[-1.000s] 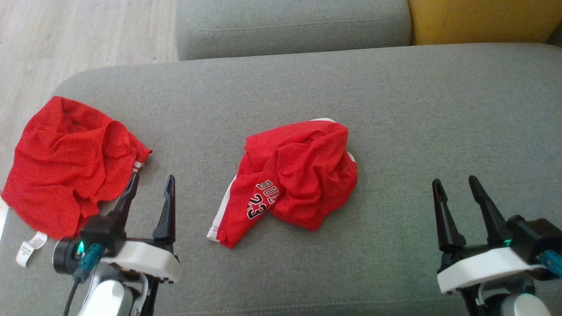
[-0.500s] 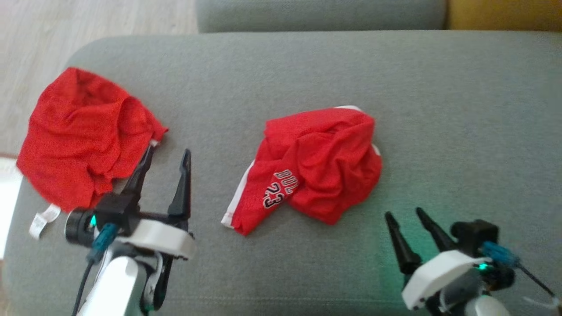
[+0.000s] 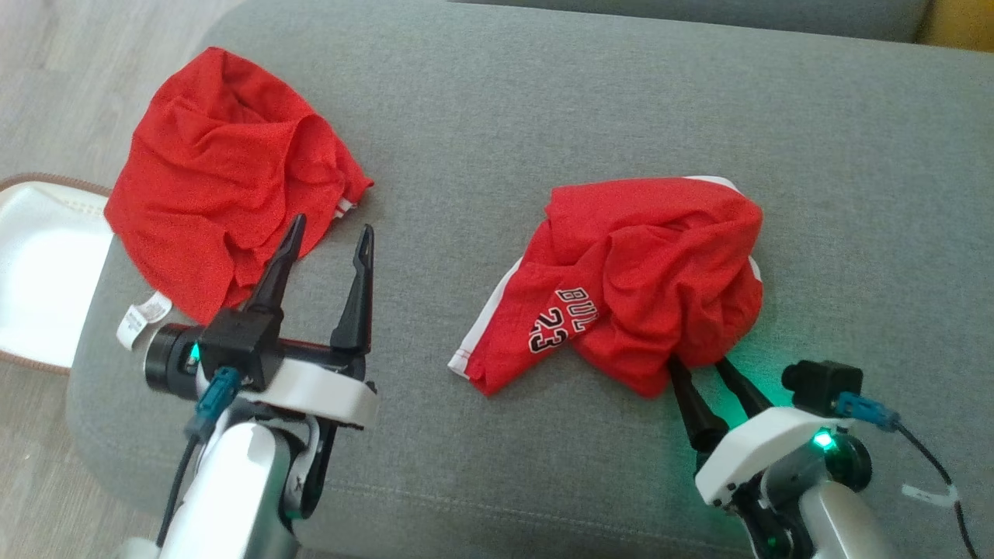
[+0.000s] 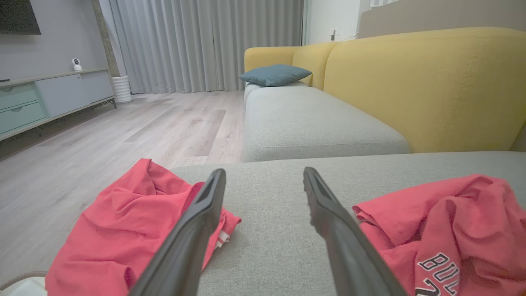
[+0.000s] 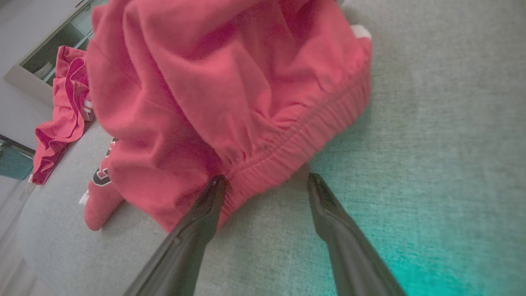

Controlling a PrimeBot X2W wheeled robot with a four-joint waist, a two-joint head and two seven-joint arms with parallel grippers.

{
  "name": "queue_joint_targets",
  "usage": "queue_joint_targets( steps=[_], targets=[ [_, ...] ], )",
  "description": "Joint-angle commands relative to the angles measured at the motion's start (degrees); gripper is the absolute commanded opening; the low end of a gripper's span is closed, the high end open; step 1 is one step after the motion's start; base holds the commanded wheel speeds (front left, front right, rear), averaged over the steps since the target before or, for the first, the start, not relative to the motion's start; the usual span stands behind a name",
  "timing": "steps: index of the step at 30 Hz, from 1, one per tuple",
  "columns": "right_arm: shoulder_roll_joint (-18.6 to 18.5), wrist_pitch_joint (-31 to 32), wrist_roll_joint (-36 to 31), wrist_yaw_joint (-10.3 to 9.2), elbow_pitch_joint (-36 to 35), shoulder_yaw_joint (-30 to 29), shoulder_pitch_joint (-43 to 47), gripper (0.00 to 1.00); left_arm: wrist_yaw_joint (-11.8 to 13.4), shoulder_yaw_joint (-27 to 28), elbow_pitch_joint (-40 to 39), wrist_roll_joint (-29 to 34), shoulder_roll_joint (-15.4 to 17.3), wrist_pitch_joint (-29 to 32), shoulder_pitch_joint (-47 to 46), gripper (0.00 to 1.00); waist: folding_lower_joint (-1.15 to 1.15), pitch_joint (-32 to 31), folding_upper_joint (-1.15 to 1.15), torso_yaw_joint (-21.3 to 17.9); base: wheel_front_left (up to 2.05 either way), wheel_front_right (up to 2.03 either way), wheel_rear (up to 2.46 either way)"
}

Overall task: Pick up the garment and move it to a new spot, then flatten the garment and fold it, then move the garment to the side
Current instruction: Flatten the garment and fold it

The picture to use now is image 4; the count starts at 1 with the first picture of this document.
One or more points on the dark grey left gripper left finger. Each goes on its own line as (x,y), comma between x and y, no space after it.
(185,246)

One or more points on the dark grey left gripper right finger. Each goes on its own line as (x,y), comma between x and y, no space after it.
(349,255)

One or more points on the red shorts with white stripes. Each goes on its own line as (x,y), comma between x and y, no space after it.
(115,230)

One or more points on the red jersey with black print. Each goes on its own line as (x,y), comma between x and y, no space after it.
(452,222)

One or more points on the wide grey sofa seat cushion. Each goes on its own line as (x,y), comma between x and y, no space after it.
(271,246)

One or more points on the long grey sofa seat cushion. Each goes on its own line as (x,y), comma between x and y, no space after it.
(312,123)

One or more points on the white ribbed planter pot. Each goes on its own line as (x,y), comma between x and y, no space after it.
(122,89)

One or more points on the white laundry basket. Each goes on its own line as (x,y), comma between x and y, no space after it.
(20,287)

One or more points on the small grey sofa seat cushion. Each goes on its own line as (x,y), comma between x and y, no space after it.
(250,89)

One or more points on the large yellow sofa backrest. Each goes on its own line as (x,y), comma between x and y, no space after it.
(431,90)

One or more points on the grey and teal TV cabinet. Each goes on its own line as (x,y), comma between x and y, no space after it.
(70,92)

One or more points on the blue throw pillow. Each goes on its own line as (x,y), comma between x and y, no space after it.
(275,75)

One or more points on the narrow yellow sofa backrest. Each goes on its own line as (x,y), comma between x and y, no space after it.
(314,61)

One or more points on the grey pleated curtain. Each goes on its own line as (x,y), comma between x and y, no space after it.
(197,41)

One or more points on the yellow sofa armrest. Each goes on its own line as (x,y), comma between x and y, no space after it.
(267,55)

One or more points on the indoor tree trunk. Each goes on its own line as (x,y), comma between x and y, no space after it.
(106,45)

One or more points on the small white security camera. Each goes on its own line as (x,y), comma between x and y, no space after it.
(76,63)

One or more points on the white wall charger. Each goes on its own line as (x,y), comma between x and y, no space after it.
(332,35)

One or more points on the black wall television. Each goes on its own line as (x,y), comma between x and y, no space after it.
(16,16)

